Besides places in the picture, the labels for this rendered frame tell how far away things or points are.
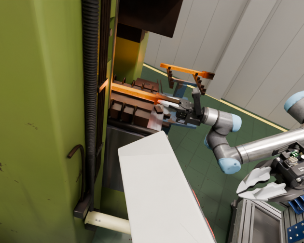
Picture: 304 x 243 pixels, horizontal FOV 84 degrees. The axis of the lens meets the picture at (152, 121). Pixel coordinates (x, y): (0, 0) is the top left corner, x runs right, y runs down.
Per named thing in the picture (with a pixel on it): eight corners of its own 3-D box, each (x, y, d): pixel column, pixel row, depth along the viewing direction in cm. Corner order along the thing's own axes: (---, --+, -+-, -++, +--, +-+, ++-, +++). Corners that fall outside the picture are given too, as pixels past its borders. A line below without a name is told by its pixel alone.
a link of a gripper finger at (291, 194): (257, 184, 37) (294, 169, 37) (256, 187, 38) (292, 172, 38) (274, 206, 34) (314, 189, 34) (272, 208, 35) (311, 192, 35)
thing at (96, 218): (191, 239, 71) (196, 235, 68) (191, 254, 67) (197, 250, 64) (90, 212, 70) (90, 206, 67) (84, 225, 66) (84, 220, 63)
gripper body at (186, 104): (173, 121, 74) (200, 129, 74) (179, 105, 68) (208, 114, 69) (174, 112, 80) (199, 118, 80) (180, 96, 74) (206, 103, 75)
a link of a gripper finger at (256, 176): (230, 172, 36) (270, 156, 36) (228, 183, 40) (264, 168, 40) (239, 186, 34) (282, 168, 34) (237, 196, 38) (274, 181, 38)
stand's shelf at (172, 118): (186, 99, 151) (187, 97, 150) (195, 129, 121) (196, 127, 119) (154, 92, 147) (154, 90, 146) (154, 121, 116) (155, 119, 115)
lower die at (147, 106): (153, 105, 84) (157, 90, 78) (145, 131, 68) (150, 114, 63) (70, 82, 83) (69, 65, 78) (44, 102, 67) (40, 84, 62)
